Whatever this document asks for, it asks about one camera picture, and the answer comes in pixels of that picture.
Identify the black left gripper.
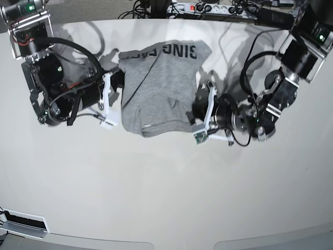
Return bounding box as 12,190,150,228
192,87,238,130

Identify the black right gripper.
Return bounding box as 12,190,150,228
56,75,122,115

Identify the grey t-shirt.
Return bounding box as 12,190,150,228
119,40,212,138

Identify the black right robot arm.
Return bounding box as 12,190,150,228
1,1,119,129

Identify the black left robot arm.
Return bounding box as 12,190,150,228
193,1,332,145

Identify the white power strip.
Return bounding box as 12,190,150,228
166,1,260,18

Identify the black power adapter brick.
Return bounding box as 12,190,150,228
257,8,294,30

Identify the white slotted box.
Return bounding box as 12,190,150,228
1,208,50,240

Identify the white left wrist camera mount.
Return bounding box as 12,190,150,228
193,81,235,145

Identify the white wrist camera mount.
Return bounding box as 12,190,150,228
193,81,235,145
89,72,119,130

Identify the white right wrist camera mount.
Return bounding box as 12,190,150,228
89,72,119,130

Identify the black cable bundle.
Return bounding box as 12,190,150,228
118,0,172,19

